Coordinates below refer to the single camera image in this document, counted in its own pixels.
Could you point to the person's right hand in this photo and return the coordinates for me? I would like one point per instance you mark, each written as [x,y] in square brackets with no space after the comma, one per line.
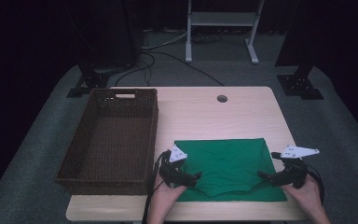
[309,197]

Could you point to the brown wicker basket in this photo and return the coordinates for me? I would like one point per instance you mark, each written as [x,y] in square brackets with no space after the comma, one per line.
[121,102]

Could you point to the white metal stand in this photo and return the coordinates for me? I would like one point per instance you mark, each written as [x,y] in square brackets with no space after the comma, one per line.
[222,18]

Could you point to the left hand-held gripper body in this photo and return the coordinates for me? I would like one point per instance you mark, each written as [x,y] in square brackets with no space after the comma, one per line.
[172,174]

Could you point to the black floor stand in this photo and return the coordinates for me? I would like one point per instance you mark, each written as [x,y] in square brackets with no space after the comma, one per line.
[90,82]
[298,85]

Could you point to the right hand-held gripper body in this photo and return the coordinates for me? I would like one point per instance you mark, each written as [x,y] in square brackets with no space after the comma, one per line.
[295,175]

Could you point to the grey table grommet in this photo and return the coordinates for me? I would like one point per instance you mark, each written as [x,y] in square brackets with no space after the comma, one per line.
[222,99]

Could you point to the green t-shirt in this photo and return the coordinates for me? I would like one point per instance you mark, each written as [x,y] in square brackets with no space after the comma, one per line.
[230,161]

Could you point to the person's left hand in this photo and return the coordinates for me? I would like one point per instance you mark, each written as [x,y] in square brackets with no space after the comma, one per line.
[164,194]

